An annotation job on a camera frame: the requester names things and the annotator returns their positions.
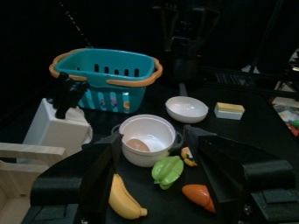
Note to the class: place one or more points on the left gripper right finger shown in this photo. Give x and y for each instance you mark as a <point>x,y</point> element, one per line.
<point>234,163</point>

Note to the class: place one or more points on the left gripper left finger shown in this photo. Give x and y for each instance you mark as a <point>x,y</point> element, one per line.
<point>90,169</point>

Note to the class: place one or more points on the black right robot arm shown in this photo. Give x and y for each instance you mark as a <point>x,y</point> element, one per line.
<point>183,43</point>

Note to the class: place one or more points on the yellow orange toy food piece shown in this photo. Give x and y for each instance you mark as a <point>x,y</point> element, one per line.
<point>189,156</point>

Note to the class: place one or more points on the yellow toy banana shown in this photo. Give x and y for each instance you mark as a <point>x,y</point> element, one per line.
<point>123,201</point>

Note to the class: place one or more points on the orange toy carrot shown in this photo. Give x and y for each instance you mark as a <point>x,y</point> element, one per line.
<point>198,195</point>

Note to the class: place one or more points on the orange round toy food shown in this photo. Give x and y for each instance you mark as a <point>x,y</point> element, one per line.
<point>138,145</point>

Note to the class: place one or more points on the white toy knife block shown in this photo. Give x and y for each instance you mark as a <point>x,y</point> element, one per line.
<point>54,131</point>

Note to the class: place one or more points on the wooden toy crate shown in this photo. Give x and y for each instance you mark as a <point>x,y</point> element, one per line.
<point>23,172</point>

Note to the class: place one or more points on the green toy leaf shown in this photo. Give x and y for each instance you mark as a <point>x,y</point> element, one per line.
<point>169,172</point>

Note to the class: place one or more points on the yellow white toy butter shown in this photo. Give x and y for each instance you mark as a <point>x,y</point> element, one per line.
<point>230,110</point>

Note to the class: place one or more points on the colourful floor clutter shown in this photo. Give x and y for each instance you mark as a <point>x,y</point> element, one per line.
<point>290,122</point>

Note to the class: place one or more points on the white toy pot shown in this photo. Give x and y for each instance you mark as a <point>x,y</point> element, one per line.
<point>155,131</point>

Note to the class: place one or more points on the white toy frying pan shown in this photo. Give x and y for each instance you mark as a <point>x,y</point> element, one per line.
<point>187,109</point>

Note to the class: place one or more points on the white text label sticker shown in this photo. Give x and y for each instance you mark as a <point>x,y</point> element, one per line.
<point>231,78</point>

